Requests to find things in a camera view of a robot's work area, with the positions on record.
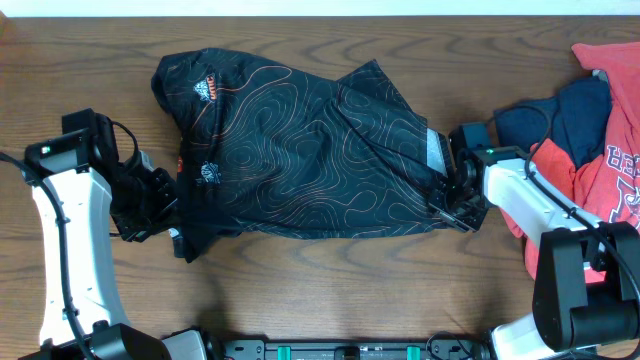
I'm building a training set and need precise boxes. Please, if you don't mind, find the navy blue garment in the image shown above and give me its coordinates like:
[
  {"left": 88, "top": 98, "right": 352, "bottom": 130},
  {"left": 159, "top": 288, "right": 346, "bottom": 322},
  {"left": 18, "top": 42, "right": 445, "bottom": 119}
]
[{"left": 493, "top": 76, "right": 612, "bottom": 167}]

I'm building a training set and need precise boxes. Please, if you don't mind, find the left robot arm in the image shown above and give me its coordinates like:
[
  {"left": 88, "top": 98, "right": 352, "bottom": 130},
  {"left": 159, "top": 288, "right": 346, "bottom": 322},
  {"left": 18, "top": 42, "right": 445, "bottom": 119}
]
[{"left": 25, "top": 130, "right": 208, "bottom": 360}]

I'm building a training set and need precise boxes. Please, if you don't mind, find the red printed t-shirt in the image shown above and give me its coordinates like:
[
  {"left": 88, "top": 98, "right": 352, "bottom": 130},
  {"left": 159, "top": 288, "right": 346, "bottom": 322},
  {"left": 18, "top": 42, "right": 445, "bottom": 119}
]
[{"left": 499, "top": 41, "right": 640, "bottom": 285}]

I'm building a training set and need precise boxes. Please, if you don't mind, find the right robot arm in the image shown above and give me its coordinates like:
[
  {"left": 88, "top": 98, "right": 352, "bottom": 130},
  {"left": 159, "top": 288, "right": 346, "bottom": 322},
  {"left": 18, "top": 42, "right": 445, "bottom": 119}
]
[{"left": 426, "top": 146, "right": 639, "bottom": 359}]

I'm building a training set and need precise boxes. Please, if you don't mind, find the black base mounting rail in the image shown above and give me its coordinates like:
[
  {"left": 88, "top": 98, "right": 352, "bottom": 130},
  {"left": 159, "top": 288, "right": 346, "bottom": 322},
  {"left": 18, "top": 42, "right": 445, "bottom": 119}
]
[{"left": 223, "top": 336, "right": 492, "bottom": 360}]

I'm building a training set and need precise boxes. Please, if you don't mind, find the black orange-patterned cycling jersey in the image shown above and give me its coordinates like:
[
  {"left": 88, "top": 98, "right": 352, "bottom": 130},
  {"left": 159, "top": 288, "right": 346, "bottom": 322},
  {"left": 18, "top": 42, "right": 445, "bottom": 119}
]
[{"left": 151, "top": 48, "right": 447, "bottom": 261}]

